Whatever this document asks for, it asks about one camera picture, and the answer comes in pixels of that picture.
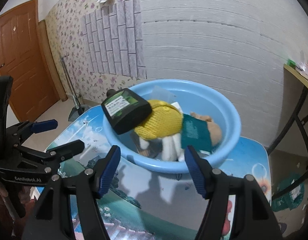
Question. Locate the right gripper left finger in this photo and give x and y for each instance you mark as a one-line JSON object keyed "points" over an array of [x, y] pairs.
{"points": [[51, 217]]}

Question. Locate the yellow side table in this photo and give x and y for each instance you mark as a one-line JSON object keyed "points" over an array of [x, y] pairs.
{"points": [[292, 133]]}

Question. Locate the green trash bag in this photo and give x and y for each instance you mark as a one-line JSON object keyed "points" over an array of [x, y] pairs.
{"points": [[289, 200]]}

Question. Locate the blue plastic basin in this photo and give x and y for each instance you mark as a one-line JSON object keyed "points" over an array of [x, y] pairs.
{"points": [[190, 97]]}

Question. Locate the beige plush toy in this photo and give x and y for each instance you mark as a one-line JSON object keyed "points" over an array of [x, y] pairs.
{"points": [[213, 128]]}

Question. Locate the black bottle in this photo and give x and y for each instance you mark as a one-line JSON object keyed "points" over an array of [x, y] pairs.
{"points": [[124, 109]]}

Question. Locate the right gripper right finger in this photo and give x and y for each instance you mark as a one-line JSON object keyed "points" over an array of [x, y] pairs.
{"points": [[238, 202]]}

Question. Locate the dustpan with handle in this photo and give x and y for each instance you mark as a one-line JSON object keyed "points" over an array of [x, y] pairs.
{"points": [[78, 108]]}

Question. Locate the brown wooden door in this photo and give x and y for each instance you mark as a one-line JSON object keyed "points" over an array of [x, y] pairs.
{"points": [[26, 56]]}

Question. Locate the clear box of toothpicks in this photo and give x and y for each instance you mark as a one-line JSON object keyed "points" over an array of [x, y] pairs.
{"points": [[154, 149]]}

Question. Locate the clear plastic lid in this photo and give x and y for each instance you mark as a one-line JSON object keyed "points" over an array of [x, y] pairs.
{"points": [[159, 93]]}

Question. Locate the person's hand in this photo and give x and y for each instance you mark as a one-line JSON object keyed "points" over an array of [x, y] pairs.
{"points": [[5, 218]]}

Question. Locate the green small box on table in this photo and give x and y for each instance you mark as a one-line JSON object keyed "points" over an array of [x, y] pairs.
{"points": [[291, 63]]}

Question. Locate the dark teal packet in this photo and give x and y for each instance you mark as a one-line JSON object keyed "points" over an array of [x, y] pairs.
{"points": [[195, 133]]}

